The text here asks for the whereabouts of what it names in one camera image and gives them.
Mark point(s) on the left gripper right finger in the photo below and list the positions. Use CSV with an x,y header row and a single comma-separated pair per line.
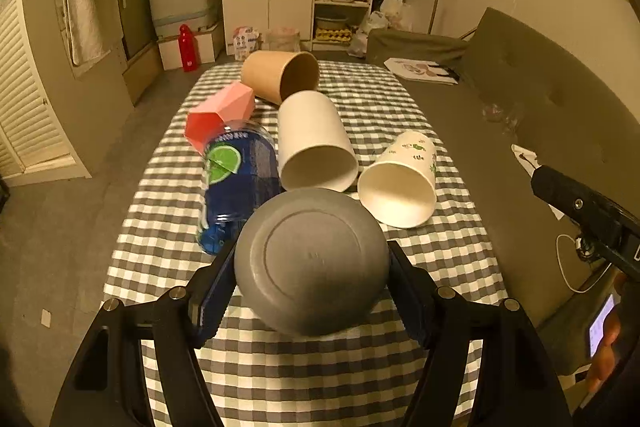
x,y
517,385

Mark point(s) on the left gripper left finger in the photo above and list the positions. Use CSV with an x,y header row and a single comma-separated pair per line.
x,y
105,385

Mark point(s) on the white printed paper cup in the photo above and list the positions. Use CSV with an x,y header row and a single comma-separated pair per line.
x,y
399,188

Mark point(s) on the plain white paper cup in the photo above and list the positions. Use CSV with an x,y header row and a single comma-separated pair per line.
x,y
313,146

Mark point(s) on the brown paper cup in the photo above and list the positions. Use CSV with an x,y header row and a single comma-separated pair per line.
x,y
276,75

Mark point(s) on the person's right hand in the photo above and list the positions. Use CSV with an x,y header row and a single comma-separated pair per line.
x,y
604,361

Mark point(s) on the phone with lit screen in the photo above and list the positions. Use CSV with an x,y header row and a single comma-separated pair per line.
x,y
596,327

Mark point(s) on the grey checkered tablecloth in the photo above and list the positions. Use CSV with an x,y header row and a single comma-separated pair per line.
x,y
364,376

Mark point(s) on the olive green sofa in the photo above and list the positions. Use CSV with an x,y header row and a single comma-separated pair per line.
x,y
572,122

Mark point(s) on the crumpled clear wrapper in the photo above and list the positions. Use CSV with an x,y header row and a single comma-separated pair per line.
x,y
509,118

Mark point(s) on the white louvered closet door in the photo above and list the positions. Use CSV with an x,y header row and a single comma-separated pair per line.
x,y
34,146

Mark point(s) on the blue plastic water bottle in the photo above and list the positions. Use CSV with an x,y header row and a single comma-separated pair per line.
x,y
240,173

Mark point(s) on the white plastic bag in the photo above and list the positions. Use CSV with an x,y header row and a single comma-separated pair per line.
x,y
398,13

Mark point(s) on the pink faceted box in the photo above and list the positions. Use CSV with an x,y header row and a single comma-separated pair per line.
x,y
207,120

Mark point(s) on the red thermos bottle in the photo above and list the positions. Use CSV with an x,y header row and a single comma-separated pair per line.
x,y
187,49

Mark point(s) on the open white shelf unit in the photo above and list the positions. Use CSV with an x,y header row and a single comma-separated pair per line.
x,y
335,22

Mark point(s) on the small printed carton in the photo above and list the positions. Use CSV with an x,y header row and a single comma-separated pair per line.
x,y
246,40

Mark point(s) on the white trash bin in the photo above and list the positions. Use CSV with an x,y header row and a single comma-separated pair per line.
x,y
285,39

